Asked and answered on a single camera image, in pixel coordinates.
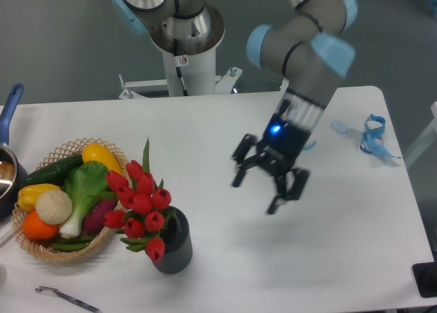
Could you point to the yellow bell pepper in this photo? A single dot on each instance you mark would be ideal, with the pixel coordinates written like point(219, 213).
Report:
point(28, 195)

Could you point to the yellow squash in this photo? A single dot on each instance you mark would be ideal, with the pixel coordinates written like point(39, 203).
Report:
point(98, 152)

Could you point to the red tulip bouquet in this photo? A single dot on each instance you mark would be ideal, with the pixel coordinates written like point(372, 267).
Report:
point(145, 214)

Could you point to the green pea pods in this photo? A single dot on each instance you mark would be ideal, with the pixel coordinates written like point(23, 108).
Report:
point(71, 245)

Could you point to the purple sweet potato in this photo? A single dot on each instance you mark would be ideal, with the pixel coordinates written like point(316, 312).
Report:
point(93, 221)

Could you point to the orange fruit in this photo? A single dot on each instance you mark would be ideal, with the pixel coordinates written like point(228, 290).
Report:
point(36, 229)

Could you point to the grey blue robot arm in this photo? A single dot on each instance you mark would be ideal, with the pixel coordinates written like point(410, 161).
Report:
point(307, 52)

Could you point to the green bok choy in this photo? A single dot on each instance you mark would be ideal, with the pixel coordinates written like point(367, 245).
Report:
point(82, 185)

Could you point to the blue ribbon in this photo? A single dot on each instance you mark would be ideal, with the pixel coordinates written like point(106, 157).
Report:
point(372, 142)

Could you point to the green cucumber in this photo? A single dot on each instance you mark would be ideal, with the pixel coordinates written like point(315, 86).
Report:
point(54, 173)

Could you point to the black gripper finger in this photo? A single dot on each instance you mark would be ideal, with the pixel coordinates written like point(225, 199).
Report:
point(286, 192)
point(239, 155)

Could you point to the blue ribbon strip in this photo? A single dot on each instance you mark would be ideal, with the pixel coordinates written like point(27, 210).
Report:
point(309, 146)

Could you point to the blue handled saucepan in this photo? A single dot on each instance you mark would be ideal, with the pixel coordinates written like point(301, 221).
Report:
point(13, 174)

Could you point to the black device at edge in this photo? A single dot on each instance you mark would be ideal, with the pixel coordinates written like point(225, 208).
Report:
point(425, 278)

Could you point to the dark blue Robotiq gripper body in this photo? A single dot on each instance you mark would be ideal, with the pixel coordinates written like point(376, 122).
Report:
point(280, 146)

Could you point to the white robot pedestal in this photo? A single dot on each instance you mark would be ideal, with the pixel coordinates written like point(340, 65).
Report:
point(185, 75)

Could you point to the small translucent cap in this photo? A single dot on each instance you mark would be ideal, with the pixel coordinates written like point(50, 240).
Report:
point(339, 126)

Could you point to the dark grey ribbed vase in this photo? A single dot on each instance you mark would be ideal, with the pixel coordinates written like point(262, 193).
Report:
point(178, 245)

